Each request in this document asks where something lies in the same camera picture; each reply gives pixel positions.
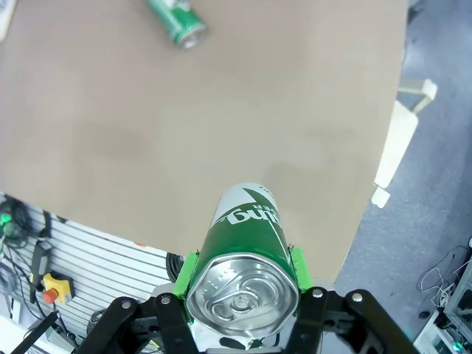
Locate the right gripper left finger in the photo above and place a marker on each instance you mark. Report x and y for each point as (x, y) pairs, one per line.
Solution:
(173, 324)

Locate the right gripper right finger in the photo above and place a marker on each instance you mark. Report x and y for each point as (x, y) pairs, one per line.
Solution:
(332, 324)

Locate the green white drink can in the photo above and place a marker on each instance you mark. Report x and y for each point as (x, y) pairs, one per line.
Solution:
(173, 20)
(243, 236)

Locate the yellow emergency stop box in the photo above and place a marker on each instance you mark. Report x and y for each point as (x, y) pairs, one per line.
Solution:
(59, 284)

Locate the metal equipment rack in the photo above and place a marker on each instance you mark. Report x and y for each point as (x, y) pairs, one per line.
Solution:
(457, 317)

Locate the black metal bar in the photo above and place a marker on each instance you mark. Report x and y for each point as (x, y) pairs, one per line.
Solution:
(37, 332)

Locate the black power adapter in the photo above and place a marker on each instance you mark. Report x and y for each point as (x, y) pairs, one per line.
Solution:
(40, 258)

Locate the aluminium slatted base plate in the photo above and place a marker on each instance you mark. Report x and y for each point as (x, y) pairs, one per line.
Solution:
(110, 265)

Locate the cream table support frame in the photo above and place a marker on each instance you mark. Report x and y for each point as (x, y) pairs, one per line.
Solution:
(396, 147)

